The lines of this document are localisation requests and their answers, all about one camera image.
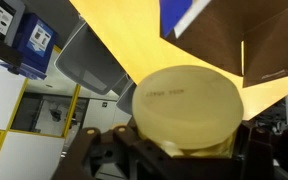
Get black box with white label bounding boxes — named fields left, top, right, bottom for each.
left=0, top=0, right=26, bottom=68

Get spray bottle with yellow label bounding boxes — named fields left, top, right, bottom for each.
left=131, top=64, right=245, bottom=158

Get blue box with white label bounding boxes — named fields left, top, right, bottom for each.
left=12, top=13, right=59, bottom=75

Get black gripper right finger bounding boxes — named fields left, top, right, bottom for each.
left=233, top=121, right=288, bottom=180

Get white cabinet yellow frame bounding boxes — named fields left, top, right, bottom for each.
left=0, top=59, right=132, bottom=180

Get grey office chair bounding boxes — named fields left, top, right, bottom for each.
left=54, top=19, right=129, bottom=96

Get blue printed cardboard box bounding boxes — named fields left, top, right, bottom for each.
left=159, top=0, right=288, bottom=89

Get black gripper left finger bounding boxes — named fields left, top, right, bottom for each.
left=50, top=124, right=185, bottom=180

